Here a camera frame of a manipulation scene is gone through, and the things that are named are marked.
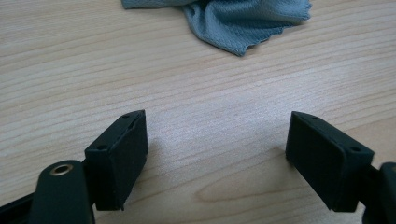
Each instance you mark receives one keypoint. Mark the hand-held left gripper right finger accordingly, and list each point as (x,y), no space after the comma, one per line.
(323,161)

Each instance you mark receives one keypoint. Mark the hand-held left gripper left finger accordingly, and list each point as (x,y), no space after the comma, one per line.
(116,168)

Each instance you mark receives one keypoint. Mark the grey-blue cloth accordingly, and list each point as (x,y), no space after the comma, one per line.
(236,25)

